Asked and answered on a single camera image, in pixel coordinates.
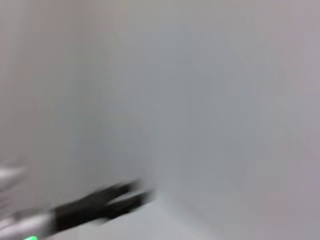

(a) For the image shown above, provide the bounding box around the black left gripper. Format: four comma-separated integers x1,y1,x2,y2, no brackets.
50,179,154,235

